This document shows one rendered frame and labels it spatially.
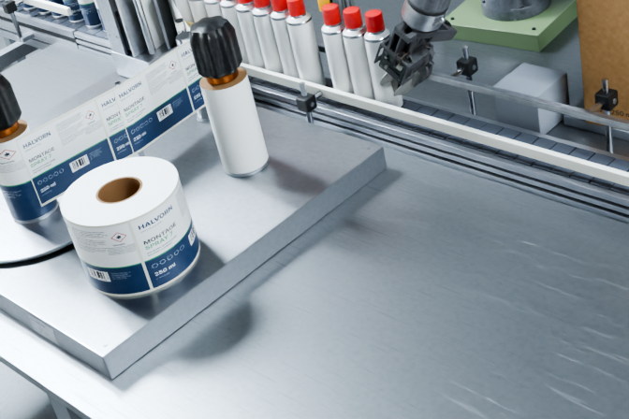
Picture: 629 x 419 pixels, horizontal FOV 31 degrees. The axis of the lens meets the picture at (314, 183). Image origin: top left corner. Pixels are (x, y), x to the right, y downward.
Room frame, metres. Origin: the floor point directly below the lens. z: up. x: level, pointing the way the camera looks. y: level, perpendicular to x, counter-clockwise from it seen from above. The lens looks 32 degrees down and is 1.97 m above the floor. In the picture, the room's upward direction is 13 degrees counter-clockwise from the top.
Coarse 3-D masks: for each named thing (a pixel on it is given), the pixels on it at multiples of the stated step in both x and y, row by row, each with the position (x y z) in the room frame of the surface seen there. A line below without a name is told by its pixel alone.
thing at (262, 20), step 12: (264, 0) 2.15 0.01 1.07; (252, 12) 2.17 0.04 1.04; (264, 12) 2.15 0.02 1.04; (264, 24) 2.15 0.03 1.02; (264, 36) 2.15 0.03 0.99; (264, 48) 2.15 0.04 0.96; (276, 48) 2.15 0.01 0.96; (264, 60) 2.16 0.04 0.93; (276, 60) 2.14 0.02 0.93; (276, 72) 2.15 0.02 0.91
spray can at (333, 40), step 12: (324, 12) 2.00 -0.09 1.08; (336, 12) 2.00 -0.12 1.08; (324, 24) 2.02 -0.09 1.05; (336, 24) 1.99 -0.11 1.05; (324, 36) 2.00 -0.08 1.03; (336, 36) 1.98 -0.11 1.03; (336, 48) 1.98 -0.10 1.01; (336, 60) 1.99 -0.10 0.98; (336, 72) 1.99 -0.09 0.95; (348, 72) 1.98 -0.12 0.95; (336, 84) 1.99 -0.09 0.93; (348, 84) 1.98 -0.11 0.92
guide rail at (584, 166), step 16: (272, 80) 2.12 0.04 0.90; (288, 80) 2.08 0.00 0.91; (304, 80) 2.06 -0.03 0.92; (336, 96) 1.98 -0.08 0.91; (352, 96) 1.95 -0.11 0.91; (384, 112) 1.88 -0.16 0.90; (400, 112) 1.85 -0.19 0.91; (416, 112) 1.83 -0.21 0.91; (432, 128) 1.79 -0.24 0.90; (448, 128) 1.76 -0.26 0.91; (464, 128) 1.73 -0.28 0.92; (496, 144) 1.68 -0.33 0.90; (512, 144) 1.65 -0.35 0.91; (528, 144) 1.63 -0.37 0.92; (544, 160) 1.60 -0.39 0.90; (560, 160) 1.57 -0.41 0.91; (576, 160) 1.55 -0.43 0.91; (608, 176) 1.50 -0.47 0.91; (624, 176) 1.48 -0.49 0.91
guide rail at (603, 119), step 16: (320, 48) 2.10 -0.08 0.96; (448, 80) 1.84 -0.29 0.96; (464, 80) 1.82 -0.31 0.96; (496, 96) 1.76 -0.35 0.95; (512, 96) 1.73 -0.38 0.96; (528, 96) 1.71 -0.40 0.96; (560, 112) 1.66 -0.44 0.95; (576, 112) 1.63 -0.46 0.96; (592, 112) 1.61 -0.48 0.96; (624, 128) 1.56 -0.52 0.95
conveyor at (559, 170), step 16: (96, 32) 2.65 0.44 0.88; (256, 80) 2.18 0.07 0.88; (320, 96) 2.04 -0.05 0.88; (352, 112) 1.95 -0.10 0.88; (368, 112) 1.93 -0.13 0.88; (432, 112) 1.88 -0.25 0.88; (448, 112) 1.86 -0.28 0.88; (416, 128) 1.83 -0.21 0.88; (480, 128) 1.78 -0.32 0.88; (496, 128) 1.77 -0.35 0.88; (464, 144) 1.74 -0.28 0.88; (480, 144) 1.73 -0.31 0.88; (544, 144) 1.68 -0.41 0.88; (560, 144) 1.67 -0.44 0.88; (512, 160) 1.65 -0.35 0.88; (528, 160) 1.64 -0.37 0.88; (592, 160) 1.59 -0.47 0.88; (608, 160) 1.58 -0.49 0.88; (624, 160) 1.57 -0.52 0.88; (576, 176) 1.56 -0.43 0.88; (592, 176) 1.55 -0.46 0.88; (624, 192) 1.48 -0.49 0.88
